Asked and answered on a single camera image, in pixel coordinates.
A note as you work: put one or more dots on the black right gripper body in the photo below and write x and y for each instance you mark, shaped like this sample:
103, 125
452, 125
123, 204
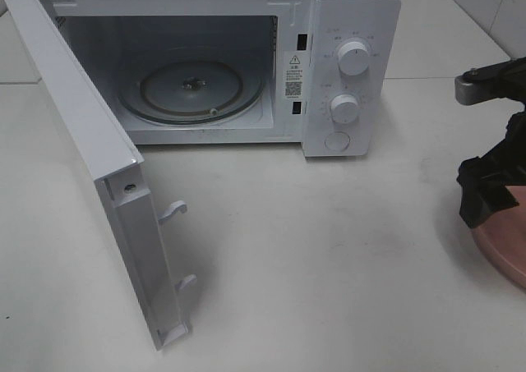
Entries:
485, 180

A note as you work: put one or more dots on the pink round plate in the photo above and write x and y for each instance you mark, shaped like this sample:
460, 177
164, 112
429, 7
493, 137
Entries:
501, 239

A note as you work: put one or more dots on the white round door button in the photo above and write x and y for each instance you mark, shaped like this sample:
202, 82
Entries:
337, 141

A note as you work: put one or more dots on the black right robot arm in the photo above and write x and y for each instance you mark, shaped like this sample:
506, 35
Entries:
505, 80

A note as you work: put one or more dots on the white lower timer knob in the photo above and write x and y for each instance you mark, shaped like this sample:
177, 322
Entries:
344, 108

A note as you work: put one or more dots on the white upper power knob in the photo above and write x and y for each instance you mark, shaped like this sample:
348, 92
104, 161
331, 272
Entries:
353, 56

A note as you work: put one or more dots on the white microwave oven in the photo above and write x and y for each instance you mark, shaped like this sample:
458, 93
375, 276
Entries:
111, 38

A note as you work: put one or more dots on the white warning label sticker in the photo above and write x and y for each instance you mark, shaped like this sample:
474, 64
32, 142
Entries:
294, 70

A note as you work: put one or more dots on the glass turntable tray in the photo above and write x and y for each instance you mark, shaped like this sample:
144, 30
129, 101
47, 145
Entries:
190, 91

